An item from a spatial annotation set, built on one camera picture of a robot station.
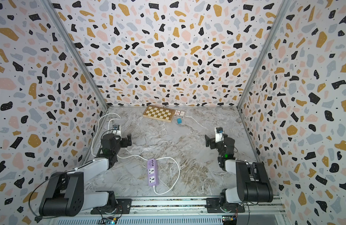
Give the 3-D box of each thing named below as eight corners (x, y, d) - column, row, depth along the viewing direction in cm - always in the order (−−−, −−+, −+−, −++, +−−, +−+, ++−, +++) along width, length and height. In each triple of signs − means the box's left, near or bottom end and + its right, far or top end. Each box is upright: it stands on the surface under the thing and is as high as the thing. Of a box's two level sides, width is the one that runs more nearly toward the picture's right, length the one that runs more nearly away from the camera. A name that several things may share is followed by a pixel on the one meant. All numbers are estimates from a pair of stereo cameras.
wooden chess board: (143, 117, 117) (142, 114, 114) (149, 105, 126) (149, 103, 123) (172, 122, 113) (171, 120, 111) (176, 110, 122) (176, 108, 120)
